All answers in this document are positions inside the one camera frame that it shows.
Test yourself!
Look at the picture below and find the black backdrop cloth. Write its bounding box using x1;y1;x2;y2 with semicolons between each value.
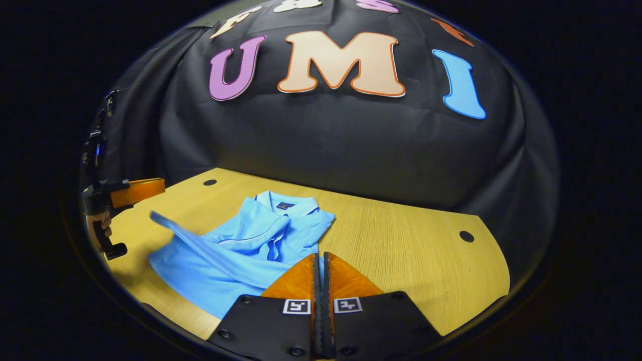
80;0;560;281

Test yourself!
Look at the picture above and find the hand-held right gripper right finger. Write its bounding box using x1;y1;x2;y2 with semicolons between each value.
323;252;442;361

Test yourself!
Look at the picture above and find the light blue T-shirt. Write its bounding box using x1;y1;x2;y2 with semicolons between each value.
148;191;336;320

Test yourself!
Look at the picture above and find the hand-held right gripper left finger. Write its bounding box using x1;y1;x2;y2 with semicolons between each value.
208;253;323;361

